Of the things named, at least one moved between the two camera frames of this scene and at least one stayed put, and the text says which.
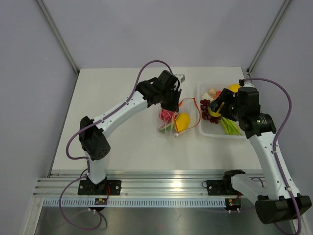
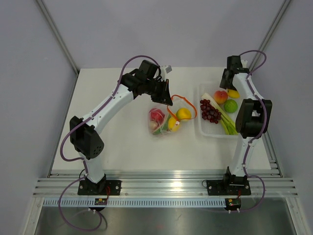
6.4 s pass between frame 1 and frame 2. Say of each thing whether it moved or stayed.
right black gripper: moved
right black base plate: stayed
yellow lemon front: moved
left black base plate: stayed
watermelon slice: moved
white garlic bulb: moved
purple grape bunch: stayed
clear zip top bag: moved
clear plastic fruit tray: stayed
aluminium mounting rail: stayed
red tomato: moved
